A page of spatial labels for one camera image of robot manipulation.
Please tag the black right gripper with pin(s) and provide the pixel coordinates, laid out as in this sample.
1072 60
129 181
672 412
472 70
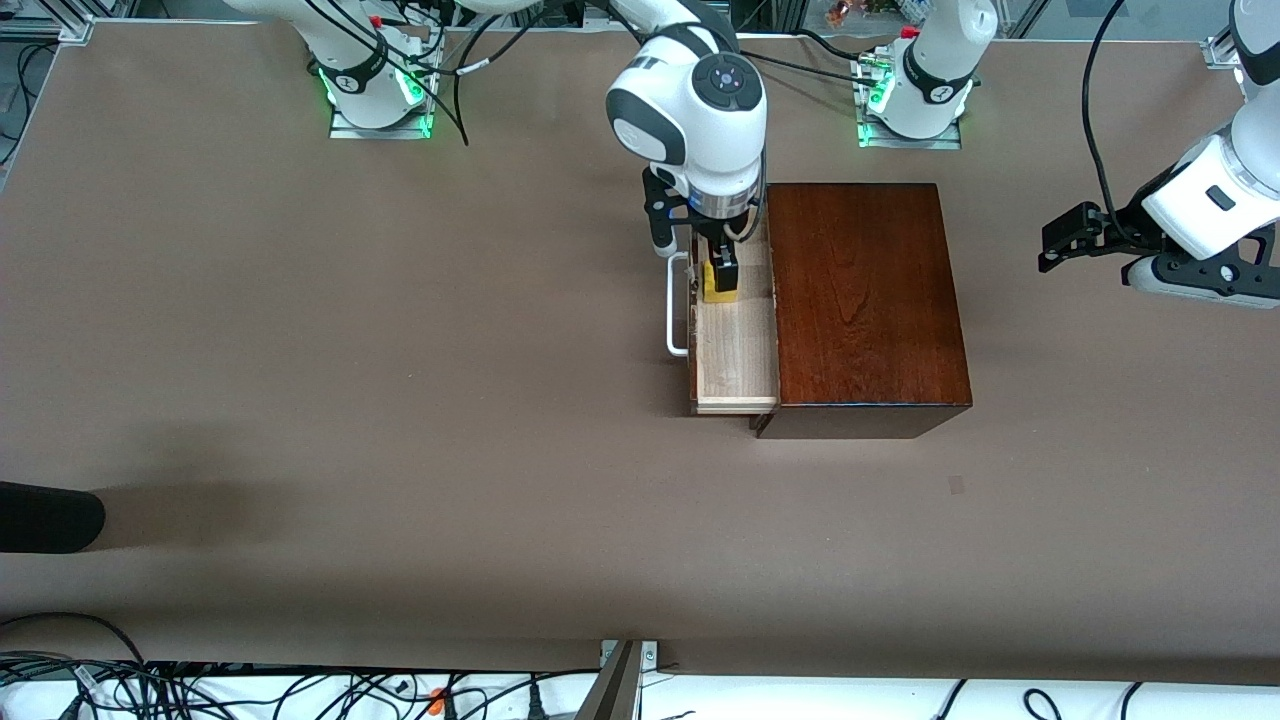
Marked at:
718 248

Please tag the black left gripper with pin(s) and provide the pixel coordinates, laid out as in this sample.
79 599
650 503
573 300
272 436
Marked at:
1122 225

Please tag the yellow block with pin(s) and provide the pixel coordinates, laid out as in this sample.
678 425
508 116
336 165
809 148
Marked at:
708 285

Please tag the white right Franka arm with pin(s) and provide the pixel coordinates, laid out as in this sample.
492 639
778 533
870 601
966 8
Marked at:
700 110

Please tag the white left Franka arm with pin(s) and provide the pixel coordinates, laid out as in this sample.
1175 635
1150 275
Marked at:
1230 180

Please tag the dark wooden drawer cabinet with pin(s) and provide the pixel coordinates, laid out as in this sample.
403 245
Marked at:
870 320

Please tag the dark metal bar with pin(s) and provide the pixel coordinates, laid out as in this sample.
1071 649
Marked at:
610 690

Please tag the black power plug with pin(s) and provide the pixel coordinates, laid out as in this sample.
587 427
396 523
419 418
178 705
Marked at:
535 705

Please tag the orange connector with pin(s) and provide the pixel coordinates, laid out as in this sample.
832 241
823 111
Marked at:
437 700

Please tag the black ribbed cylinder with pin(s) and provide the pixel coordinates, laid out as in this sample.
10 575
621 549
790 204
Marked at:
50 517

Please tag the aluminium frame profile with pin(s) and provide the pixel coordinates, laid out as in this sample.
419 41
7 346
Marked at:
1220 55
75 28

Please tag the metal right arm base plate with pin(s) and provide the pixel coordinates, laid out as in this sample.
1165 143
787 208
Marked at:
380 131

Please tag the aluminium table edge bracket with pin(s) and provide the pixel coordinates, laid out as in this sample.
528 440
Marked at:
648 655

